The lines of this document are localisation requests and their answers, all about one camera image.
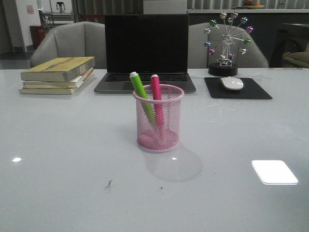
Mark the green highlighter pen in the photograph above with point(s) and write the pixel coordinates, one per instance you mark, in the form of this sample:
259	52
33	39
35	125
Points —
140	91

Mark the pink mesh pen holder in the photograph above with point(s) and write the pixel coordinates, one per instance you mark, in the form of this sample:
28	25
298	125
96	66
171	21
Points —
164	134

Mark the dark grey laptop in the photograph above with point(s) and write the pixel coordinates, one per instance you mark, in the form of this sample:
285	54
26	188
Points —
147	44

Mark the white computer mouse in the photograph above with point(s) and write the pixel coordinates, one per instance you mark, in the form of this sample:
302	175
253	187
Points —
232	83

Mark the ferris wheel desk ornament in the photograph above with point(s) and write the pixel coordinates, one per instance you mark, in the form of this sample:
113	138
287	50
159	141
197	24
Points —
224	65

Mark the middle cream book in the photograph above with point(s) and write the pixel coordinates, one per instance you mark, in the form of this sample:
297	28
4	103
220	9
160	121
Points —
75	83

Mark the cream book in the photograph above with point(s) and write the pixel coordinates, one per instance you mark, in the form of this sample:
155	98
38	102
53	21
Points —
48	91
75	83

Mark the right grey armchair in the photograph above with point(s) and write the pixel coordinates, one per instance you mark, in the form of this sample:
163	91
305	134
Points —
204	47

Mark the grey armchair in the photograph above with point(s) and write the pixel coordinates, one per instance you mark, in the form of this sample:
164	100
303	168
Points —
204	47
80	39

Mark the bottom cream book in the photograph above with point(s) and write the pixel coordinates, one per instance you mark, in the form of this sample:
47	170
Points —
48	91

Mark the black mouse pad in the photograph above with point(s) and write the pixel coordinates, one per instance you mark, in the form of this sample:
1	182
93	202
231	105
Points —
250	91

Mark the top yellow book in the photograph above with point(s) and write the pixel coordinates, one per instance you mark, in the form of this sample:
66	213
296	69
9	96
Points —
59	69

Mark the left grey armchair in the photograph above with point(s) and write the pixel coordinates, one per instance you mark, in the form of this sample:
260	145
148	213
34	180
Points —
80	39

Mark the red trash bin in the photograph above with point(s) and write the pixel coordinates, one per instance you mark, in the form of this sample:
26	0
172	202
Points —
37	34

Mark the fruit bowl on counter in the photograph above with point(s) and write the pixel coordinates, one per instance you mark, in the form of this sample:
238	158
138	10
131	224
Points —
249	4

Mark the olive cushion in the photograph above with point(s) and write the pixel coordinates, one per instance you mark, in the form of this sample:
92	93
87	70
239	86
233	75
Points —
297	59

